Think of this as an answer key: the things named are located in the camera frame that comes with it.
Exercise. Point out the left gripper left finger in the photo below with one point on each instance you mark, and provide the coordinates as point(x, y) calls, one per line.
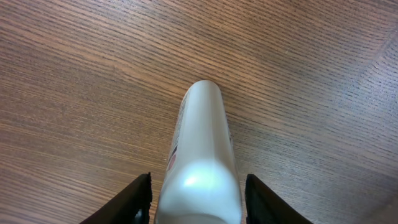
point(130, 206)

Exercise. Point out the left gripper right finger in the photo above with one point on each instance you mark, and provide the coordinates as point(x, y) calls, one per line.
point(264, 206)

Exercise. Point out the white spray bottle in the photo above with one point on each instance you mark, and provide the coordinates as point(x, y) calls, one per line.
point(201, 182)

